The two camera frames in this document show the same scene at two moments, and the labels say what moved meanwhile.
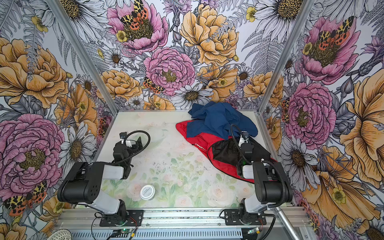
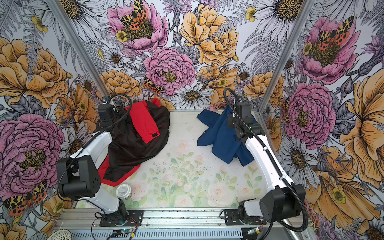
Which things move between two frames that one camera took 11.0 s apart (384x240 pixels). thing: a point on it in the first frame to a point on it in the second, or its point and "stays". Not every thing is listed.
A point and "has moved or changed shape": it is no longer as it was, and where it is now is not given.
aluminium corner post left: [60, 10] stays
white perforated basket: [60, 234] stays
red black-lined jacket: [223, 153] to [143, 127]
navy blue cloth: [216, 119] has moved or changed shape
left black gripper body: [134, 148] to [114, 118]
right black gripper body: [240, 161] to [232, 122]
